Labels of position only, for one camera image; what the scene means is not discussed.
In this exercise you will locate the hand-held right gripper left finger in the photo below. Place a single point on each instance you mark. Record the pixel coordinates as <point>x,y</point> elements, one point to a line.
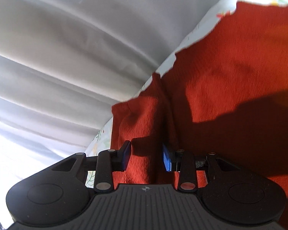
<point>126,155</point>

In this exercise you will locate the white curtain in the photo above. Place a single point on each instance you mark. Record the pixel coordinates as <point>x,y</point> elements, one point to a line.
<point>62,57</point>

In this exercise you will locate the floral bed sheet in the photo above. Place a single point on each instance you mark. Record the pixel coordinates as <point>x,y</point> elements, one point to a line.
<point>207,20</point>

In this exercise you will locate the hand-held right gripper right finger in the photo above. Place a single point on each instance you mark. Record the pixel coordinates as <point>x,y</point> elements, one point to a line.
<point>167,160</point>

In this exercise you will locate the red knit cardigan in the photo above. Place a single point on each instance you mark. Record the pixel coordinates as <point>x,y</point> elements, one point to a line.
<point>225,81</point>

